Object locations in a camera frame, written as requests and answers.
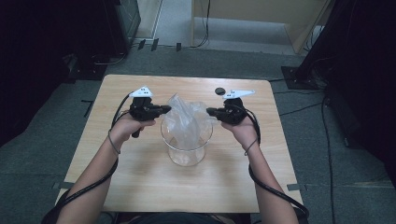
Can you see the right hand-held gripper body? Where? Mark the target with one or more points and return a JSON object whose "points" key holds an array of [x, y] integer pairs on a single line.
{"points": [[233, 112]]}

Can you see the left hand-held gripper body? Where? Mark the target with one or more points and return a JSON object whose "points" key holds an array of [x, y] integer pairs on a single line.
{"points": [[141, 109]]}

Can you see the clear plastic bag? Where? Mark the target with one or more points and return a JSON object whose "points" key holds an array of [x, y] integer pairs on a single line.
{"points": [[186, 124]]}

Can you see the clear glass container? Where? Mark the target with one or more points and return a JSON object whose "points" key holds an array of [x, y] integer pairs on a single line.
{"points": [[186, 155]]}

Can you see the person's right hand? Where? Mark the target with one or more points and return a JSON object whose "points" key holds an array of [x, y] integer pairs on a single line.
{"points": [[243, 132]]}

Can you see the person's left hand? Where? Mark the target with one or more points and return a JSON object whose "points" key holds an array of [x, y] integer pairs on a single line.
{"points": [[126, 129]]}

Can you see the black round table grommet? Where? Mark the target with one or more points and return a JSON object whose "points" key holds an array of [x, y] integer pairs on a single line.
{"points": [[219, 90]]}

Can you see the thin right wrist band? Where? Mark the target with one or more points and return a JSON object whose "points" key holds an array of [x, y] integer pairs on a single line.
{"points": [[251, 146]]}

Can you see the thin wrist band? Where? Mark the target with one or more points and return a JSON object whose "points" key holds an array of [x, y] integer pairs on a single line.
{"points": [[112, 144], [251, 146]]}

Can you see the thin left wrist band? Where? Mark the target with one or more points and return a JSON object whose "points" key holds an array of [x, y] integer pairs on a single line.
{"points": [[112, 144]]}

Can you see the black floor tape strip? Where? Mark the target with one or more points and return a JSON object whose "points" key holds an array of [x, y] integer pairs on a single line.
{"points": [[154, 44], [141, 44]]}

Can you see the dark cabinet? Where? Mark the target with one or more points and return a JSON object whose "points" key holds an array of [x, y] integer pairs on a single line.
{"points": [[124, 21]]}

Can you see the grey floor tape strip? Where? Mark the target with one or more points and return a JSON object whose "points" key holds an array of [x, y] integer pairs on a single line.
{"points": [[295, 187], [63, 185]]}

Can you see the person's dark clothing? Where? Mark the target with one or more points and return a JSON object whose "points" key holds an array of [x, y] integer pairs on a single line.
{"points": [[177, 218]]}

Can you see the light wooden furniture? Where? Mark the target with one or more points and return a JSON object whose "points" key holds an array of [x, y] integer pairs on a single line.
{"points": [[299, 18]]}

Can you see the dark curtain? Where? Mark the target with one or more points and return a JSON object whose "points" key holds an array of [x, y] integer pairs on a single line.
{"points": [[37, 62], [364, 77]]}

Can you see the black stand base plate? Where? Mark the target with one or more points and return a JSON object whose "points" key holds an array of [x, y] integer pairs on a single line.
{"points": [[292, 79]]}

